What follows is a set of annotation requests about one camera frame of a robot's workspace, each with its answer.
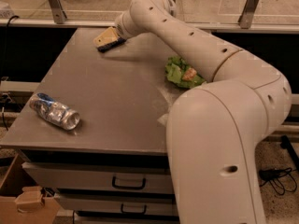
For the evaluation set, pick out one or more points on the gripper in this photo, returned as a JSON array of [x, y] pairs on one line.
[[121, 30]]

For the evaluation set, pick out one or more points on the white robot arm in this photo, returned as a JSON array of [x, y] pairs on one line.
[[212, 130]]

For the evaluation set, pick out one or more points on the green snack chip bag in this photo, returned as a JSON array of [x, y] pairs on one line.
[[183, 75]]

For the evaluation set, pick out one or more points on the crushed clear plastic bottle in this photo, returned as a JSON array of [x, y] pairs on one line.
[[54, 112]]

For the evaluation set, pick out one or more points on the grey drawer cabinet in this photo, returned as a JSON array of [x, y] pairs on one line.
[[122, 98]]

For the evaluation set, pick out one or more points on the top grey drawer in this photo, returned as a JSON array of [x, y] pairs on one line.
[[98, 177]]

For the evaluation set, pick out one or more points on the grey drawer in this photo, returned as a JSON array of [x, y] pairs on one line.
[[117, 203], [98, 177]]

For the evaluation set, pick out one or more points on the brown cardboard box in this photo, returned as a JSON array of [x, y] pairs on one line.
[[22, 201]]

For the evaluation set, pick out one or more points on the left metal bracket post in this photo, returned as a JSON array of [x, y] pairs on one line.
[[57, 11]]

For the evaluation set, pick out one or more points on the right metal bracket post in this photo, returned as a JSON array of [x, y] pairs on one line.
[[247, 15]]

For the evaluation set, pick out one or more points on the black power adapter with cable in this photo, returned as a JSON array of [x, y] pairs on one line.
[[274, 177]]

